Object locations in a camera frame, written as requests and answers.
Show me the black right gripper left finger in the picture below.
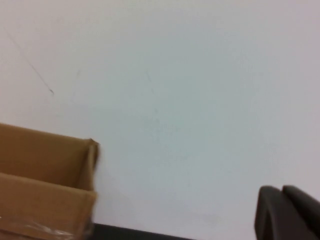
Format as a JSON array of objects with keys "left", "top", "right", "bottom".
[{"left": 254, "top": 185, "right": 318, "bottom": 240}]

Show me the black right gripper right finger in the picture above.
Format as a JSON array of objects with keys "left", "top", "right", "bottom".
[{"left": 282, "top": 184, "right": 320, "bottom": 236}]

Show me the cardboard box with clear tape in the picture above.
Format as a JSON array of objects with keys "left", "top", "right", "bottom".
[{"left": 0, "top": 122, "right": 101, "bottom": 240}]

